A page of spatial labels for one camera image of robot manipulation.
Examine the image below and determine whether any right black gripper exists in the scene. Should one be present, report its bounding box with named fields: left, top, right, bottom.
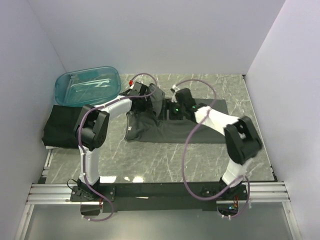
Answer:
left=157, top=99, right=186, bottom=121

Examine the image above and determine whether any grey t-shirt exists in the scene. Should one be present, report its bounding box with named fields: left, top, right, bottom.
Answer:
left=124, top=83, right=229, bottom=144

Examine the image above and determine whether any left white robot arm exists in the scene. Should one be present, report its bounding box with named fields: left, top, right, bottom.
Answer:
left=74, top=82, right=157, bottom=201

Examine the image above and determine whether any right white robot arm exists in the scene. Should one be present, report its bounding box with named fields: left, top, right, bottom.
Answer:
left=170, top=84, right=263, bottom=201

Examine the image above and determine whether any teal plastic bin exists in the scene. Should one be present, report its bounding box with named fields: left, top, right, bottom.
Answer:
left=55, top=66, right=122, bottom=107

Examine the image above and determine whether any folded black t-shirt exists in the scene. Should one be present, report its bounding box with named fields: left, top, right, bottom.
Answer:
left=42, top=105, right=82, bottom=149

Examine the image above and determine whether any black base beam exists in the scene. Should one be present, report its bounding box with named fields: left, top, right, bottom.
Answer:
left=70, top=182, right=248, bottom=216

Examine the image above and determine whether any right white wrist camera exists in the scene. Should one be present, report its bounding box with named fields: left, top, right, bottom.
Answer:
left=170, top=84, right=180, bottom=95

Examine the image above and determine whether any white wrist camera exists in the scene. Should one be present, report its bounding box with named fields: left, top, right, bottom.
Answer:
left=129, top=79, right=136, bottom=89
left=170, top=84, right=180, bottom=95

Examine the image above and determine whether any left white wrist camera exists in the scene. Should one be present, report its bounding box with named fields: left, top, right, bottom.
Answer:
left=129, top=79, right=136, bottom=89

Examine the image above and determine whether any aluminium frame rail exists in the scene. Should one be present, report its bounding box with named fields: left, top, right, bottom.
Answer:
left=24, top=149, right=292, bottom=206

